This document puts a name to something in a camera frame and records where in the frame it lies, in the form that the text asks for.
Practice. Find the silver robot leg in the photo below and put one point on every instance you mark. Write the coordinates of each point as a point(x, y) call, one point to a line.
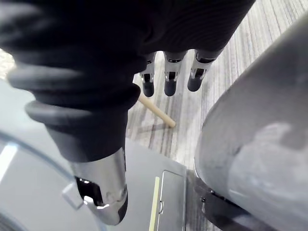
point(260, 134)

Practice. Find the wooden furniture leg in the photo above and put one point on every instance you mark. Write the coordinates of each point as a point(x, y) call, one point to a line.
point(157, 114)

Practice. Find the grey washing machine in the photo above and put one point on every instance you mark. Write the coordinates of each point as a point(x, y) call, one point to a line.
point(36, 183)

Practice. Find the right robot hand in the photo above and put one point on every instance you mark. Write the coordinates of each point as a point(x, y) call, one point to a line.
point(79, 60)

